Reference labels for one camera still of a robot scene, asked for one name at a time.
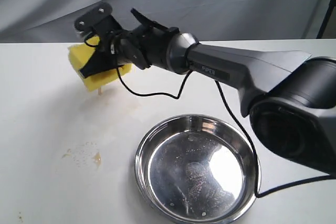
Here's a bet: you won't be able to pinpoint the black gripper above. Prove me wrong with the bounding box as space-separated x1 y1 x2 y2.
79 31 132 79

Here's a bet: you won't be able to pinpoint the yellow sponge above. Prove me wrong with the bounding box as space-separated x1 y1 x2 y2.
68 36 132 95

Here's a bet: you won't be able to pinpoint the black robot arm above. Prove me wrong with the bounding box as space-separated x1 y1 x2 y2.
79 25 335 175

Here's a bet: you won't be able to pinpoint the orange liquid spill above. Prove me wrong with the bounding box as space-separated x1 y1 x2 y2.
63 88 140 167

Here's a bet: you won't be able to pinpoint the grey fabric backdrop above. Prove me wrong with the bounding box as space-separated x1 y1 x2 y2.
1 0 329 42

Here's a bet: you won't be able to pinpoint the round stainless steel bowl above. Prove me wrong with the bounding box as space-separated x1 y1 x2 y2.
134 114 261 223

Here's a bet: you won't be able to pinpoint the black stand pole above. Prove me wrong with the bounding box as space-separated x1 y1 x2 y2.
316 0 335 39

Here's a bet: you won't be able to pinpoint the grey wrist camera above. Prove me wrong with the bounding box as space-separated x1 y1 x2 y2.
73 2 123 38

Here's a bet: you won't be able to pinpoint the black cable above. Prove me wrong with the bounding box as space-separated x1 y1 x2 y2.
82 7 336 198

